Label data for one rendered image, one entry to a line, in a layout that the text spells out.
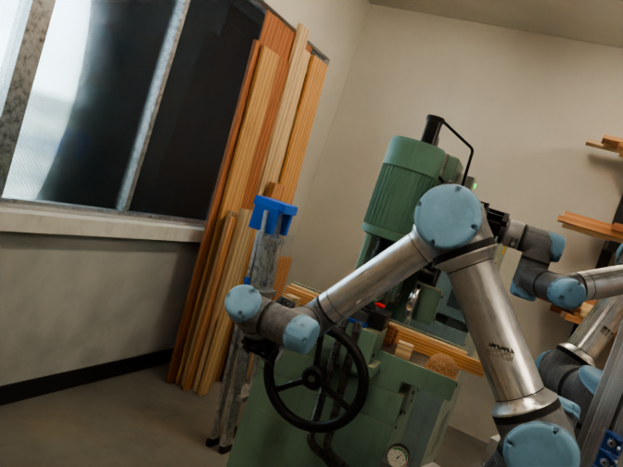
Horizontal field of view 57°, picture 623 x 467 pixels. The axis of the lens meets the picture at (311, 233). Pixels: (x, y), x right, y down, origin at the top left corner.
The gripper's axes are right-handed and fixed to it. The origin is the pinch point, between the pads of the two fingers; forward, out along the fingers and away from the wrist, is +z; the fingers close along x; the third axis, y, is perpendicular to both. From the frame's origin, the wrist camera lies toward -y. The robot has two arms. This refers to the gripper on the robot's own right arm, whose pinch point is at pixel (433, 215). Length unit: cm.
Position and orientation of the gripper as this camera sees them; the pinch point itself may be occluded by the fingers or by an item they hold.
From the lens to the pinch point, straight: 167.8
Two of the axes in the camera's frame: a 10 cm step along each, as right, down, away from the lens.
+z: -9.0, -3.2, 3.1
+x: -4.4, 6.3, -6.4
